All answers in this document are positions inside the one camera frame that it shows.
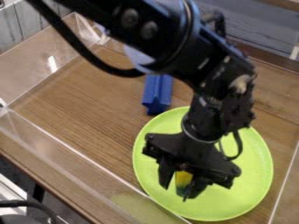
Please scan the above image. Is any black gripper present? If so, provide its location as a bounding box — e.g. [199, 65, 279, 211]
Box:
[143, 132, 242, 200]

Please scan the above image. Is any yellow toy banana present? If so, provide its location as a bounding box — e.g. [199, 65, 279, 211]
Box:
[175, 171, 192, 197]

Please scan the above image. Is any green round plate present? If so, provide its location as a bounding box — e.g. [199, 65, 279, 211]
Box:
[132, 107, 274, 221]

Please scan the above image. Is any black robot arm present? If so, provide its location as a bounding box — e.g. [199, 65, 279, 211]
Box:
[25, 0, 258, 200]

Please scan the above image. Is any blue plastic block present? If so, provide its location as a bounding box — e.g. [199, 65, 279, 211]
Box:
[141, 74, 173, 115]

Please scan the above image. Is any black device under table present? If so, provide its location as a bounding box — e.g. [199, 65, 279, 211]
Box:
[0, 185, 89, 224]

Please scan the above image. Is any clear acrylic enclosure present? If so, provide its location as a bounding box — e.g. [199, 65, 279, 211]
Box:
[0, 11, 299, 224]

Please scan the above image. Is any black cable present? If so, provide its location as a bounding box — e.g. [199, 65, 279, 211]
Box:
[0, 199, 57, 224]

